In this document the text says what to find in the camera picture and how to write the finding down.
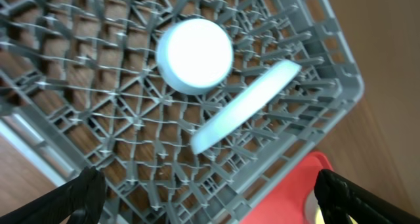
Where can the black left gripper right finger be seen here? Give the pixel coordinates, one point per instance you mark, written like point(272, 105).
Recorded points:
point(342, 201)

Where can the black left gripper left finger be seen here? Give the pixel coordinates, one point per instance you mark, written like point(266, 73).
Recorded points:
point(80, 200)

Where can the light blue plate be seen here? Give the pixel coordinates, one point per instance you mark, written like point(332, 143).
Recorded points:
point(244, 105)

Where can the light blue bowl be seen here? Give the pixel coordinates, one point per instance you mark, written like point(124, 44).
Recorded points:
point(194, 56)

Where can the grey dishwasher rack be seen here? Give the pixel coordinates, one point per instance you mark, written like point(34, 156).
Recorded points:
point(80, 86)

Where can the yellow plastic cup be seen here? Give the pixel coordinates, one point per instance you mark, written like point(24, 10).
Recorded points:
point(320, 220)

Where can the red plastic tray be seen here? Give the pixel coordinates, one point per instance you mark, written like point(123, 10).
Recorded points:
point(285, 203)

